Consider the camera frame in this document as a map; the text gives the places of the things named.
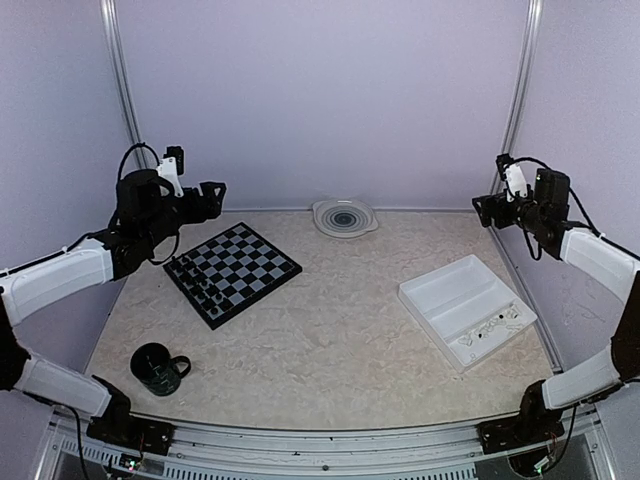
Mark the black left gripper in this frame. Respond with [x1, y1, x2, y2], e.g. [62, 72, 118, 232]
[141, 181, 226, 248]

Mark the black and grey chessboard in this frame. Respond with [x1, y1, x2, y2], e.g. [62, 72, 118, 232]
[164, 222, 302, 330]

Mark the white plastic tray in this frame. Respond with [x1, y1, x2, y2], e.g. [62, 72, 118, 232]
[398, 255, 537, 373]

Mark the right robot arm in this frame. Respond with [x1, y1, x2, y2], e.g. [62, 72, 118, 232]
[472, 162, 639, 444]

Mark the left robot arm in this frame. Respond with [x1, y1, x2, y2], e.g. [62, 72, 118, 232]
[1, 169, 226, 445]

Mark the grey swirl ceramic plate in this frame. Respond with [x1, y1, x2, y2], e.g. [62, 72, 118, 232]
[312, 200, 379, 239]

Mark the black mug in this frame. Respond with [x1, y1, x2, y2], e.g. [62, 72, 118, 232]
[130, 342, 192, 397]

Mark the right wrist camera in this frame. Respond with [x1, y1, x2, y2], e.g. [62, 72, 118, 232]
[496, 154, 530, 203]

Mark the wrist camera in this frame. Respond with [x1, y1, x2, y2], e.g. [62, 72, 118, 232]
[156, 146, 184, 198]
[496, 154, 530, 203]

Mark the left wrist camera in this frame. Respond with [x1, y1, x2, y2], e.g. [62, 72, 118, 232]
[156, 146, 184, 198]

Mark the right aluminium frame post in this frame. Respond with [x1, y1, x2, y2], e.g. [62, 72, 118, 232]
[497, 0, 544, 161]

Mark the aluminium frame post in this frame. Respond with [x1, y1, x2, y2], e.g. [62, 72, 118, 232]
[100, 0, 142, 144]
[497, 0, 544, 161]

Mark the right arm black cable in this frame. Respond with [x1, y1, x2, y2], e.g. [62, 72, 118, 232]
[514, 156, 606, 261]

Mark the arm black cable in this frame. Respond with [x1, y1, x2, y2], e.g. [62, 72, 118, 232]
[514, 156, 606, 261]
[117, 142, 161, 181]

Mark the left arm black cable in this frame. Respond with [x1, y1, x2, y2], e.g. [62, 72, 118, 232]
[117, 142, 161, 181]

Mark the left aluminium frame post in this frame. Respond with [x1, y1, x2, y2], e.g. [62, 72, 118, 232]
[100, 0, 142, 144]

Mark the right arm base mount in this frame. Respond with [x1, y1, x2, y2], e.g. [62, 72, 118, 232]
[477, 415, 565, 455]

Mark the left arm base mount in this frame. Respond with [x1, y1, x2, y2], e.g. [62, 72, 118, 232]
[87, 411, 175, 456]

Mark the aluminium front rail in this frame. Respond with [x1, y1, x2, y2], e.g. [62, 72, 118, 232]
[31, 407, 620, 479]

